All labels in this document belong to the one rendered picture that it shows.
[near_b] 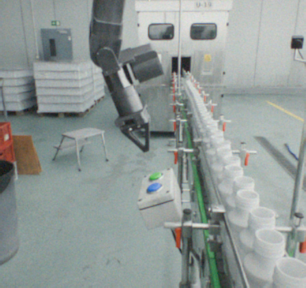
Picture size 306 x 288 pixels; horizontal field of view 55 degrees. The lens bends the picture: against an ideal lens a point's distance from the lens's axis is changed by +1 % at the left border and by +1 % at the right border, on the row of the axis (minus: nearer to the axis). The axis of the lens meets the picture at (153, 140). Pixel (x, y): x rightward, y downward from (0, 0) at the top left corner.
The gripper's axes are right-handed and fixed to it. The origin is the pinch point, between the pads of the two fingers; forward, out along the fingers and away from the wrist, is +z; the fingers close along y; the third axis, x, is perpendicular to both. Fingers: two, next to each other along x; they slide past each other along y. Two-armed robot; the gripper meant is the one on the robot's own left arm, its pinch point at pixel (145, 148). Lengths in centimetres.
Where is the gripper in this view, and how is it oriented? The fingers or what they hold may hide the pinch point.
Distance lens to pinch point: 68.6
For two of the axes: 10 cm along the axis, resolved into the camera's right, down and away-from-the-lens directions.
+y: 0.6, -2.9, 9.5
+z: 3.4, 9.0, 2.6
